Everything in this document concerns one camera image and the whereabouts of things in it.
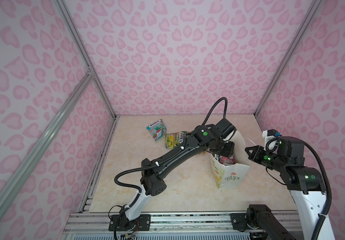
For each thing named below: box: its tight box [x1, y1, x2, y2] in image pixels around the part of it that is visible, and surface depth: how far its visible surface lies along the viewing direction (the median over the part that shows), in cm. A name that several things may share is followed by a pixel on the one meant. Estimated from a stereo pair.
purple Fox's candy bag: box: [219, 153, 237, 166], surface depth 80 cm
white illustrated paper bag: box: [210, 131, 250, 190], surface depth 76 cm
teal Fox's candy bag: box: [146, 119, 167, 141], surface depth 109 cm
